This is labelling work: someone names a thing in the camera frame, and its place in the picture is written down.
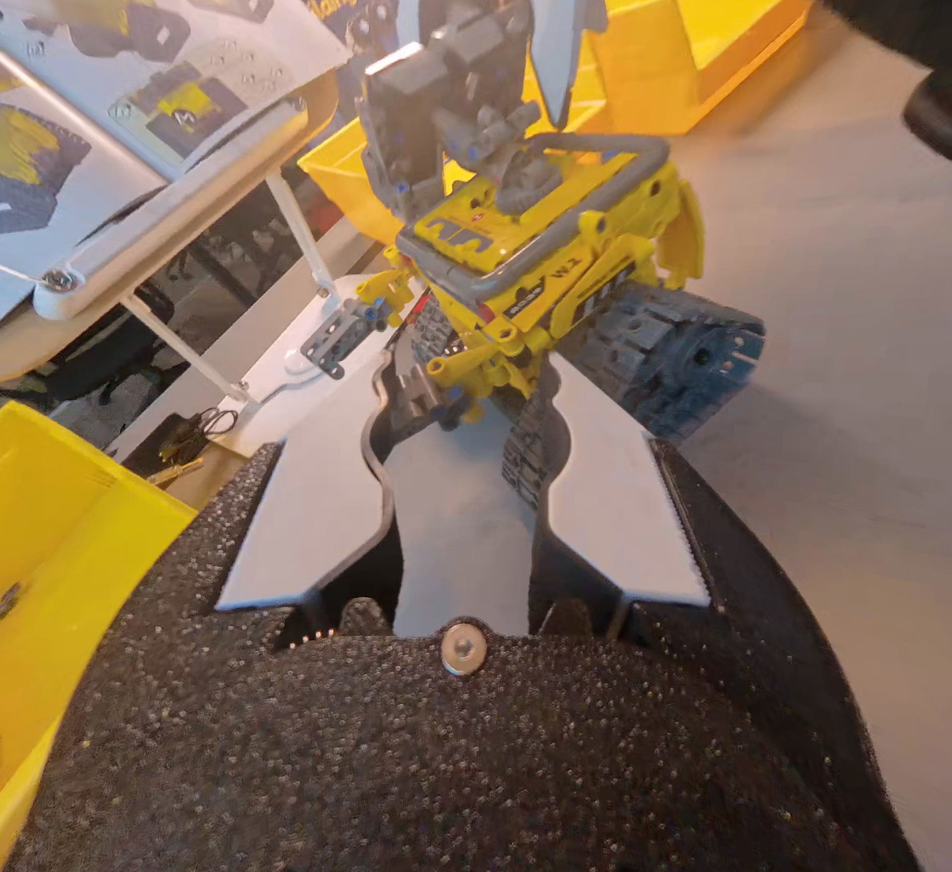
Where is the blue robot kit box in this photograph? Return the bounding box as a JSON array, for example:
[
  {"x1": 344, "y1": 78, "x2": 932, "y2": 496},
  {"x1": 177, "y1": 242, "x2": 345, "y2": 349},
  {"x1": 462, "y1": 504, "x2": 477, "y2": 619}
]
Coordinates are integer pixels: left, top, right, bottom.
[{"x1": 297, "y1": 0, "x2": 408, "y2": 70}]

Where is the yellow brick toy robot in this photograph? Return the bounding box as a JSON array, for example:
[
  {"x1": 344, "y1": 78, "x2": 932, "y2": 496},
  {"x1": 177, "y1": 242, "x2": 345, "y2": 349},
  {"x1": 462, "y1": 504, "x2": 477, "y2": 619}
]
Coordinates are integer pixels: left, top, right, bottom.
[{"x1": 301, "y1": 2, "x2": 767, "y2": 509}]

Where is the yellow screwdriver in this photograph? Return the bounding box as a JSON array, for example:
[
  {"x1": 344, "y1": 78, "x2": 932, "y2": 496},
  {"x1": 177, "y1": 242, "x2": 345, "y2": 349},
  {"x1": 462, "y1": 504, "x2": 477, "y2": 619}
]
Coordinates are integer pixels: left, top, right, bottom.
[{"x1": 145, "y1": 456, "x2": 207, "y2": 491}]

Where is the white book stand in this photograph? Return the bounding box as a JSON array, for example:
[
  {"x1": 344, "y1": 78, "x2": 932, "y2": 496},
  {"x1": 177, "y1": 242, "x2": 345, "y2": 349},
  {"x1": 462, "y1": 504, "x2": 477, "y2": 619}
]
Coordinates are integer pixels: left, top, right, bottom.
[{"x1": 0, "y1": 95, "x2": 388, "y2": 458}]

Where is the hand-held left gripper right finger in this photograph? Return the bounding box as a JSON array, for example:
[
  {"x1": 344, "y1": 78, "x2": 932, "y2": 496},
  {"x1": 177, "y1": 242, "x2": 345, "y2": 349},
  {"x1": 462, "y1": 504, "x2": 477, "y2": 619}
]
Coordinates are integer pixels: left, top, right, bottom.
[{"x1": 528, "y1": 353, "x2": 711, "y2": 637}]

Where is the grey desk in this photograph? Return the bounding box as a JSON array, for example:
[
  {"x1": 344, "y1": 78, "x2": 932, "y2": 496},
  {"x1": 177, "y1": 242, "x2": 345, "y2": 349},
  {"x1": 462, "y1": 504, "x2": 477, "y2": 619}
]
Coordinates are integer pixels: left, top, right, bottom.
[{"x1": 104, "y1": 2, "x2": 952, "y2": 872}]

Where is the black cable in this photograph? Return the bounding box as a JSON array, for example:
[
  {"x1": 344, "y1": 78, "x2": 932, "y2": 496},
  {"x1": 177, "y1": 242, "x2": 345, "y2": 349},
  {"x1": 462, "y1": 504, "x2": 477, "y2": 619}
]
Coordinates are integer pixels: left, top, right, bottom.
[{"x1": 158, "y1": 406, "x2": 240, "y2": 458}]

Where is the open instruction booklet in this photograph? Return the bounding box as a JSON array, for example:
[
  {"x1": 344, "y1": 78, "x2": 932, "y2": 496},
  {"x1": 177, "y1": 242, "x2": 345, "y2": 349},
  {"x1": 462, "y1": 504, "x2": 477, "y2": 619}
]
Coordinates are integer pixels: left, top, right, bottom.
[{"x1": 0, "y1": 0, "x2": 352, "y2": 315}]

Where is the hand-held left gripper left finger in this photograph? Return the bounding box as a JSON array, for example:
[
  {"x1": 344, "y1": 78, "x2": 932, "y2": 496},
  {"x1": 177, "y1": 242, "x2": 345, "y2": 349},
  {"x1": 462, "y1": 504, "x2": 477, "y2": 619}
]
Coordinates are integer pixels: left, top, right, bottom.
[{"x1": 216, "y1": 351, "x2": 401, "y2": 637}]

